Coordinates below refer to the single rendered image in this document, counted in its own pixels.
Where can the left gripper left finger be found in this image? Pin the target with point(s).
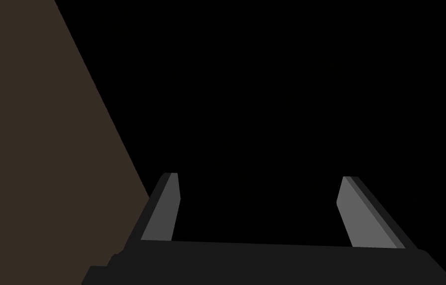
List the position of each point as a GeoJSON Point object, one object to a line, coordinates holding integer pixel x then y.
{"type": "Point", "coordinates": [162, 215]}

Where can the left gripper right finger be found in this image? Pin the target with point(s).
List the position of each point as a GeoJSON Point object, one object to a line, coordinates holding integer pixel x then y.
{"type": "Point", "coordinates": [367, 221]}

